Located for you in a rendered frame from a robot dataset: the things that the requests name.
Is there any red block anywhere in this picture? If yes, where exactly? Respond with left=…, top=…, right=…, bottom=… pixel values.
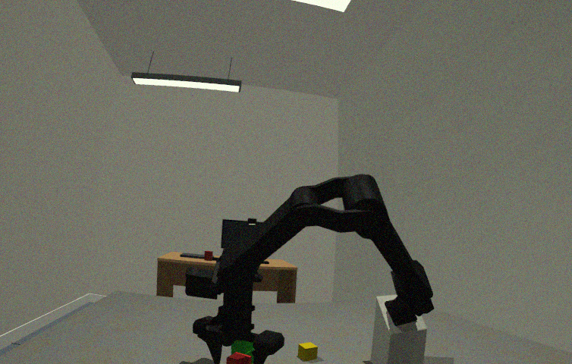
left=226, top=352, right=252, bottom=364

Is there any yellow cube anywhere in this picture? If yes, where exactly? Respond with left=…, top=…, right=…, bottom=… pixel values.
left=298, top=342, right=318, bottom=362

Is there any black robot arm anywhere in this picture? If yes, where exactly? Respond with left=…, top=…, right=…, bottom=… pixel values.
left=185, top=174, right=434, bottom=347

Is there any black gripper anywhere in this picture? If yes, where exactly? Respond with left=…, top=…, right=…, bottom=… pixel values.
left=193, top=301, right=284, bottom=364

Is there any green block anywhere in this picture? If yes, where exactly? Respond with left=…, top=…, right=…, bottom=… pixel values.
left=231, top=340, right=253, bottom=353
left=231, top=349, right=254, bottom=364

